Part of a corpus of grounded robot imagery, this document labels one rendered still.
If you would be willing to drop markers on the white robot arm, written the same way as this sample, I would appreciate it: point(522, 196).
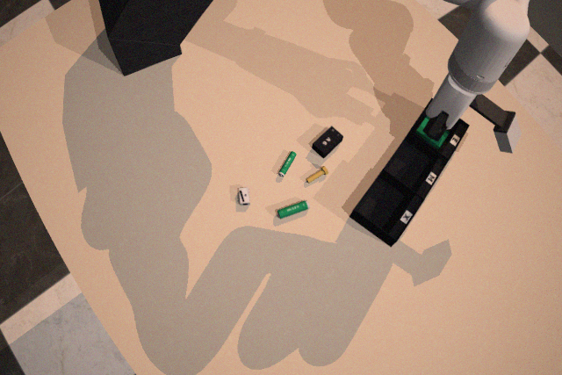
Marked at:
point(492, 37)

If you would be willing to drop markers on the black rack of three bins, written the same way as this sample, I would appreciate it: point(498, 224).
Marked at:
point(388, 199)

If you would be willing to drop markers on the brass hex bolt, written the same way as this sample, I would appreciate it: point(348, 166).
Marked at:
point(318, 174)

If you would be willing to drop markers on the grey pencil sharpener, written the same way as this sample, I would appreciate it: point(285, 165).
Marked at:
point(244, 196)

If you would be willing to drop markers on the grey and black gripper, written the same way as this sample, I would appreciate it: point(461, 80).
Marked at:
point(451, 100)

